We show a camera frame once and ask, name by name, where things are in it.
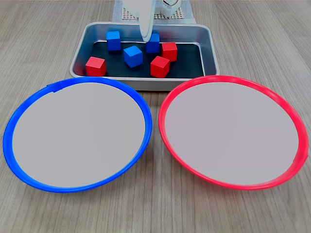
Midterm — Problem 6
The pale perforated plate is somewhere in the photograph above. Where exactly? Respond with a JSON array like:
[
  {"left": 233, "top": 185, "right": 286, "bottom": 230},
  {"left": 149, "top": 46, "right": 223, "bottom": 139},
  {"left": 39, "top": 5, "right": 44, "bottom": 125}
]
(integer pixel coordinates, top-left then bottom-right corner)
[{"left": 121, "top": 6, "right": 185, "bottom": 21}]

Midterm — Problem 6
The steel tray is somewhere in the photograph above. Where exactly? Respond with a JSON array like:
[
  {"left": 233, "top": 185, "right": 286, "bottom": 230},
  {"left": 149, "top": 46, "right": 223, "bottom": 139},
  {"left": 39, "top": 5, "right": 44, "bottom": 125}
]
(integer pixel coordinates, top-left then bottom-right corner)
[{"left": 69, "top": 21, "right": 221, "bottom": 92}]

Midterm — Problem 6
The red cube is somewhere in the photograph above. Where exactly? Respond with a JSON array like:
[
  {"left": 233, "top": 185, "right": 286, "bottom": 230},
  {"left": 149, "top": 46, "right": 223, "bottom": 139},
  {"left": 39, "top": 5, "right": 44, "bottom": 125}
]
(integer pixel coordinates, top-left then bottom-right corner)
[
  {"left": 150, "top": 55, "right": 171, "bottom": 78},
  {"left": 161, "top": 42, "right": 178, "bottom": 62},
  {"left": 85, "top": 56, "right": 107, "bottom": 77}
]

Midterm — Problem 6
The black mat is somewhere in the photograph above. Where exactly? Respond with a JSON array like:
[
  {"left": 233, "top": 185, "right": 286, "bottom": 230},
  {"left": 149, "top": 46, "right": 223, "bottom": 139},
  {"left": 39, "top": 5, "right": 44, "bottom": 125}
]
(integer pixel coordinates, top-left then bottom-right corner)
[{"left": 91, "top": 41, "right": 205, "bottom": 79}]

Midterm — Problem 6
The white plate with red rim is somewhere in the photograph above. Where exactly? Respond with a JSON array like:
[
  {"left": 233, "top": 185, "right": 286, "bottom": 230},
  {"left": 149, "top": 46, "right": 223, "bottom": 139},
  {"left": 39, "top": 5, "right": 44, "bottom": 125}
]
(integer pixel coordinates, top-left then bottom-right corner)
[{"left": 158, "top": 75, "right": 309, "bottom": 191}]

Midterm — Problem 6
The blue cube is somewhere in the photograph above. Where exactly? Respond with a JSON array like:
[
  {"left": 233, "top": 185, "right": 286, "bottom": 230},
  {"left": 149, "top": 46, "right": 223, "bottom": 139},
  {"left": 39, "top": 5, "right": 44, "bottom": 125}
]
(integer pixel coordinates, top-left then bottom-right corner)
[
  {"left": 105, "top": 31, "right": 121, "bottom": 51},
  {"left": 146, "top": 33, "right": 160, "bottom": 54},
  {"left": 123, "top": 45, "right": 143, "bottom": 68}
]

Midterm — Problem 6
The white plate with blue rim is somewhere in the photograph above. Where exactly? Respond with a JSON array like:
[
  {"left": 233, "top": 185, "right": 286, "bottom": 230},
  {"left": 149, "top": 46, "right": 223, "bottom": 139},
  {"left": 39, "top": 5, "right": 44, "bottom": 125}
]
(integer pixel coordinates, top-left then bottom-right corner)
[{"left": 2, "top": 76, "right": 153, "bottom": 194}]

